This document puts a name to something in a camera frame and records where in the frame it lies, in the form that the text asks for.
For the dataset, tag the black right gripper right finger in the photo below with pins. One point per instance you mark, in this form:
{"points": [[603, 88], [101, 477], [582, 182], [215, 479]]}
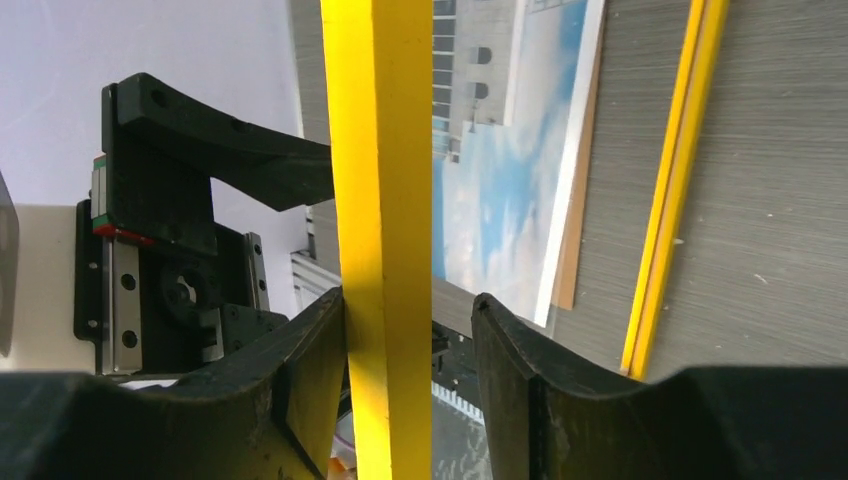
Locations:
{"points": [[551, 414]]}

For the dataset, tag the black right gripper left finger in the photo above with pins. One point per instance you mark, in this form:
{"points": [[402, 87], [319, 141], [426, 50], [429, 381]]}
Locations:
{"points": [[267, 411]]}

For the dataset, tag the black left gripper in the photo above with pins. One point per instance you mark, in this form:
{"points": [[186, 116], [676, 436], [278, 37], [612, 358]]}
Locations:
{"points": [[155, 313]]}

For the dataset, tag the building and sky photo print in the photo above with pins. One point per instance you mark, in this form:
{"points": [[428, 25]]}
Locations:
{"points": [[511, 98]]}

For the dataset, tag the brown fibreboard backing board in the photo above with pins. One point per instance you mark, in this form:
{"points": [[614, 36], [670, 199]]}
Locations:
{"points": [[566, 277]]}

